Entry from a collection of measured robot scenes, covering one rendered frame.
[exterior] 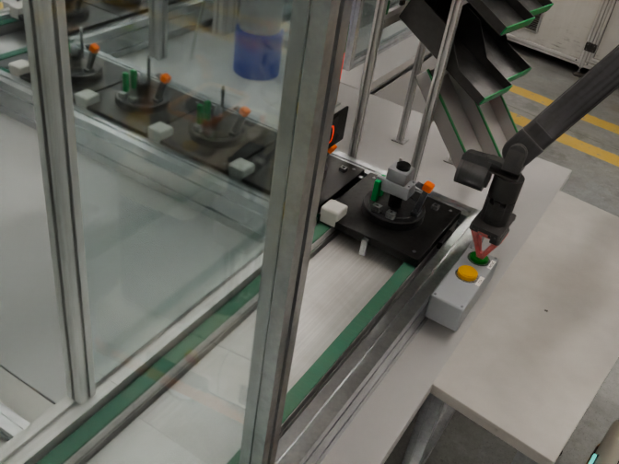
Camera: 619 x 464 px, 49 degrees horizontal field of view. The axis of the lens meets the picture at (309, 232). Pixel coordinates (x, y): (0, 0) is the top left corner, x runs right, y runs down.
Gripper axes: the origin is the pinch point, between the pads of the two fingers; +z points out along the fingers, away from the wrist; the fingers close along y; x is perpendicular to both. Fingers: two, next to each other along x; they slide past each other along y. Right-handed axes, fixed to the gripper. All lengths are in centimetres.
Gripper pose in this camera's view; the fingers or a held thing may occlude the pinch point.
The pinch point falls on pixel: (481, 254)
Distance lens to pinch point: 147.4
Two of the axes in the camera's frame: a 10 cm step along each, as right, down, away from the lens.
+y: -5.3, 4.3, -7.3
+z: -1.4, 8.0, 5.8
